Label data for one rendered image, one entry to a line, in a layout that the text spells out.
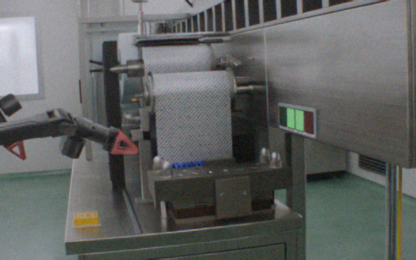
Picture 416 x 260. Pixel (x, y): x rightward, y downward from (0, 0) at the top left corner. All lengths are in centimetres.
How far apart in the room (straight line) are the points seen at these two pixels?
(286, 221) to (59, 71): 590
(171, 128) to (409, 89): 89
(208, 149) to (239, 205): 26
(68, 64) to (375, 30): 634
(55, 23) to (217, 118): 567
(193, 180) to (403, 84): 73
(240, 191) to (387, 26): 71
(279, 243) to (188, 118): 47
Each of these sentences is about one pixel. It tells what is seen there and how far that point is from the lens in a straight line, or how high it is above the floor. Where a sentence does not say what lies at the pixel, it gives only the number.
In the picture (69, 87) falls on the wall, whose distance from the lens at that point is 719.
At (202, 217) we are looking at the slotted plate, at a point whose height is 91.
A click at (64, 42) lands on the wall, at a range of 720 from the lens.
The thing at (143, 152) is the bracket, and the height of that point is 107.
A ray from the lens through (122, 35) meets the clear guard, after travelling 267.
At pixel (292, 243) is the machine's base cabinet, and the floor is 82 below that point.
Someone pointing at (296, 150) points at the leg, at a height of 102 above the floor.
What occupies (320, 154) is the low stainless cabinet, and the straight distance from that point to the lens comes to 602.
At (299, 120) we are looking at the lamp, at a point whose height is 118.
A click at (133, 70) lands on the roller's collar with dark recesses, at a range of 192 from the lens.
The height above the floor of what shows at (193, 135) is 112.
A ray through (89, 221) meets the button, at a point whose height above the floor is 91.
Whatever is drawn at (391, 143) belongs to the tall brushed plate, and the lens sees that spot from 101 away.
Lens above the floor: 133
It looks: 7 degrees down
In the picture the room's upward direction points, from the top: 3 degrees counter-clockwise
